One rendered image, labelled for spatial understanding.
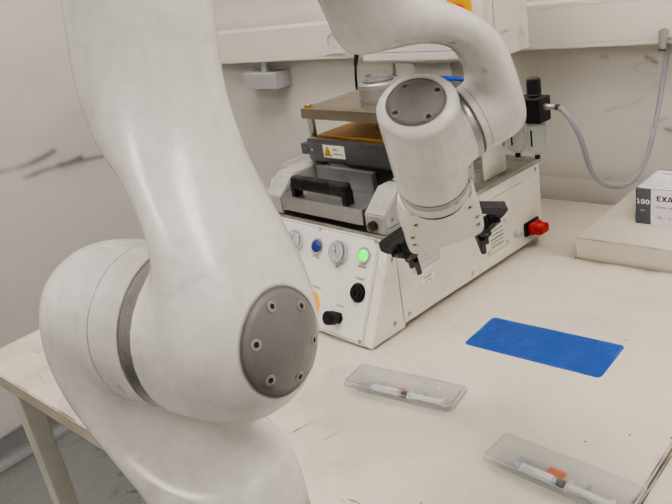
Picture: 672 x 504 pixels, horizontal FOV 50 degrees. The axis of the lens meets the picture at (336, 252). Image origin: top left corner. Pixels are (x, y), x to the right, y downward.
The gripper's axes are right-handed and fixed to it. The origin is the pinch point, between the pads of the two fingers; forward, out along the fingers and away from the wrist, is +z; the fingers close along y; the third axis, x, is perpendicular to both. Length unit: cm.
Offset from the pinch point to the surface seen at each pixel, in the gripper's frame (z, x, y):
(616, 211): 49, -24, -39
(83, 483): 118, -26, 122
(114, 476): 120, -26, 113
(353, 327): 25.6, -5.7, 17.9
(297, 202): 21.5, -31.9, 21.6
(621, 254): 41, -10, -33
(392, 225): 15.5, -16.7, 6.0
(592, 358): 22.7, 12.8, -16.5
